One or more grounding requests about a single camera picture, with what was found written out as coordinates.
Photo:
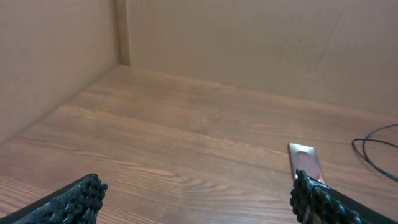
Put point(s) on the Galaxy smartphone with reflective screen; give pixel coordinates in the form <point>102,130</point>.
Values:
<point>305,158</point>

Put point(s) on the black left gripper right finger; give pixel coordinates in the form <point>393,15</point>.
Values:
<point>315,202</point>

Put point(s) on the cardboard board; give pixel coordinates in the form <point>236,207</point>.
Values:
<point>337,52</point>

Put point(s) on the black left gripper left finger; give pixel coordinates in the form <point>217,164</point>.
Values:
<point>76,203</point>

